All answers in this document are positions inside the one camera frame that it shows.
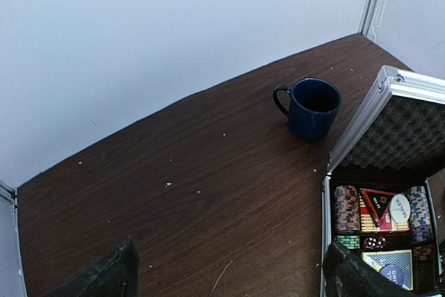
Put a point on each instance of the blue playing card box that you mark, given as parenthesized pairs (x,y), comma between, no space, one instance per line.
(401,258)

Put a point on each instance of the aluminium poker case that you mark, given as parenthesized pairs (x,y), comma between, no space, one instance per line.
(394,141)

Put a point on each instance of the blue orange chip stack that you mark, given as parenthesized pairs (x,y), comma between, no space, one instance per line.
(420,221)

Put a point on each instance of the black triangle card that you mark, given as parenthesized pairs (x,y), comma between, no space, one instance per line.
(377,203)

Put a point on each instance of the green chip stack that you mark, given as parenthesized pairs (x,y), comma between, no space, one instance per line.
(349,241)

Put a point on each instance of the red playing card box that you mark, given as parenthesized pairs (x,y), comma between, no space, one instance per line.
(387,225)

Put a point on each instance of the left aluminium frame post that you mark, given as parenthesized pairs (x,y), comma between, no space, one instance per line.
(8,193)

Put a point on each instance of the dark blue mug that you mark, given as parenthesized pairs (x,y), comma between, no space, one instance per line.
(310,105)

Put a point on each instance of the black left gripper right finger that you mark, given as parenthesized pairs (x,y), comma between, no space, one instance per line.
(347,275)

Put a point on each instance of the white dealer button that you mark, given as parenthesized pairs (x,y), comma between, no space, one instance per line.
(400,209)

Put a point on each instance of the purple small blind button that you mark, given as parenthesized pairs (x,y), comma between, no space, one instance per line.
(394,274)

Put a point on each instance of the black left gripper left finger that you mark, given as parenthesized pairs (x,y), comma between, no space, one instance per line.
(114,275)

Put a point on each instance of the red die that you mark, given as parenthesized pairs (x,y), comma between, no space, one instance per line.
(370,243)
(380,242)

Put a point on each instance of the red black chip stack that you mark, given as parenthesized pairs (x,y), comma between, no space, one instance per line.
(346,209)

